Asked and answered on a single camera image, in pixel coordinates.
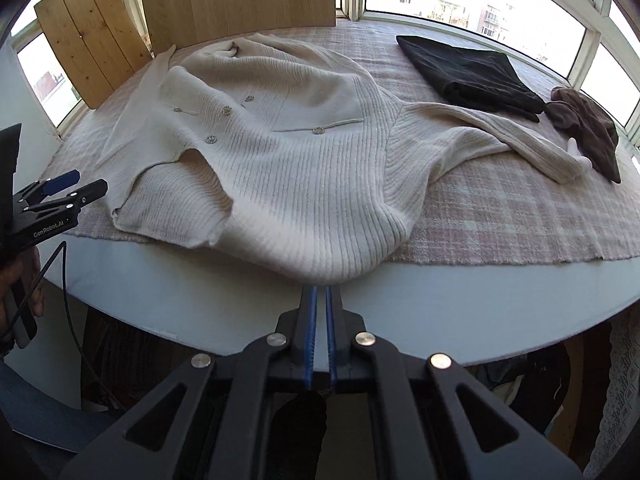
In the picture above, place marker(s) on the pink plaid table cloth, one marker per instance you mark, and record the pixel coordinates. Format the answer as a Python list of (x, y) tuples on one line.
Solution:
[(496, 209)]

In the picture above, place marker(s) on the knotty pine plank board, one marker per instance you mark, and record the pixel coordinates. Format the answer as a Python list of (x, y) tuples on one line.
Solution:
[(96, 42)]

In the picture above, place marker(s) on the black pants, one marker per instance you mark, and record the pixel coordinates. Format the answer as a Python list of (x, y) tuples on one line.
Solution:
[(477, 79)]

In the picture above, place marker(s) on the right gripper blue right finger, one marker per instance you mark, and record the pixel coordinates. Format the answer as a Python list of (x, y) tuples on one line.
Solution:
[(430, 418)]

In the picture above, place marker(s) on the dark brown garment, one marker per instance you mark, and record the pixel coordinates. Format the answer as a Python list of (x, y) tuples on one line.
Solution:
[(593, 130)]

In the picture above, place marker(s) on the cream knit garment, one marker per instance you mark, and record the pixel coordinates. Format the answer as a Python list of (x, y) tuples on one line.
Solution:
[(291, 156)]

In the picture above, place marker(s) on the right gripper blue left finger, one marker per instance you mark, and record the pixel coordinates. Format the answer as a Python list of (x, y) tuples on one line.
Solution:
[(208, 417)]

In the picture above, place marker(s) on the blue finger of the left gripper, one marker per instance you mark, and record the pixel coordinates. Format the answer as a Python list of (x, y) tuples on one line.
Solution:
[(81, 197), (40, 190)]

